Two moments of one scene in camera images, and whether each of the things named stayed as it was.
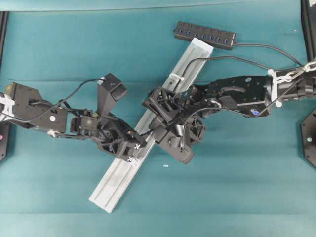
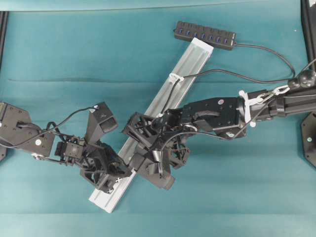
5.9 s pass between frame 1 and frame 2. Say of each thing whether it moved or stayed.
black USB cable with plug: moved
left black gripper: moved
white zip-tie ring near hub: stayed
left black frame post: stayed
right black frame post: stayed
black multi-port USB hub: stayed
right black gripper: moved
